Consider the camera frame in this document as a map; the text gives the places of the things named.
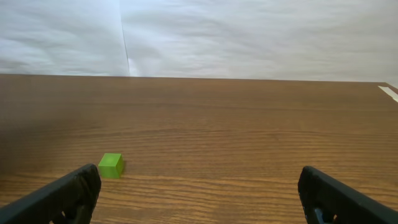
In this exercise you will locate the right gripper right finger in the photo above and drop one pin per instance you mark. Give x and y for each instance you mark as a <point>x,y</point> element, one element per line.
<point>339,199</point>

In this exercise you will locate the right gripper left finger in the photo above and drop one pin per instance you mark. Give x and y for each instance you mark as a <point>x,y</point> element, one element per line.
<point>62,199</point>

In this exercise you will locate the green cube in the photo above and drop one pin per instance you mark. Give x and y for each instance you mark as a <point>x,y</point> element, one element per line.
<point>110,166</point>

